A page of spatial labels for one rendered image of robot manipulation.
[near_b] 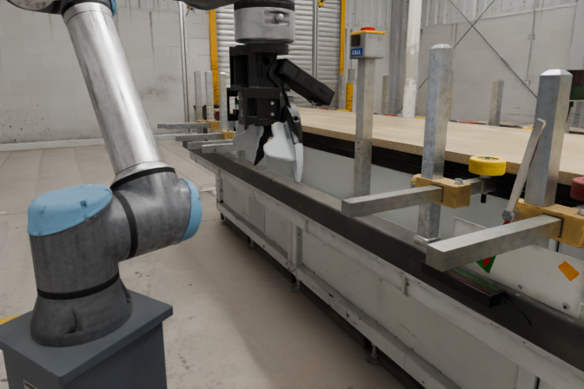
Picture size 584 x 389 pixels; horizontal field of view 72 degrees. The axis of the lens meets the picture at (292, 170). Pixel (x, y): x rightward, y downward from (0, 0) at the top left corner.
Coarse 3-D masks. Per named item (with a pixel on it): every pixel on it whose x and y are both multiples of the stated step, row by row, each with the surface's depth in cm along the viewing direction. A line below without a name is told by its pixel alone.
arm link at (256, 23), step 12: (240, 12) 56; (252, 12) 55; (264, 12) 55; (276, 12) 56; (288, 12) 57; (240, 24) 57; (252, 24) 55; (264, 24) 55; (276, 24) 56; (288, 24) 57; (240, 36) 57; (252, 36) 56; (264, 36) 56; (276, 36) 56; (288, 36) 57
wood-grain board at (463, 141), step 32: (320, 128) 170; (352, 128) 170; (384, 128) 170; (416, 128) 170; (448, 128) 170; (480, 128) 170; (512, 128) 170; (448, 160) 111; (512, 160) 98; (576, 160) 98
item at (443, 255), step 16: (576, 208) 72; (512, 224) 64; (528, 224) 64; (544, 224) 65; (560, 224) 67; (448, 240) 58; (464, 240) 58; (480, 240) 58; (496, 240) 59; (512, 240) 61; (528, 240) 63; (544, 240) 65; (432, 256) 56; (448, 256) 55; (464, 256) 56; (480, 256) 58
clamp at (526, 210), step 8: (520, 200) 75; (520, 208) 73; (528, 208) 72; (536, 208) 70; (544, 208) 69; (552, 208) 69; (560, 208) 69; (568, 208) 69; (520, 216) 73; (528, 216) 72; (560, 216) 67; (568, 216) 66; (576, 216) 65; (568, 224) 66; (576, 224) 65; (568, 232) 66; (576, 232) 65; (560, 240) 67; (568, 240) 66; (576, 240) 65
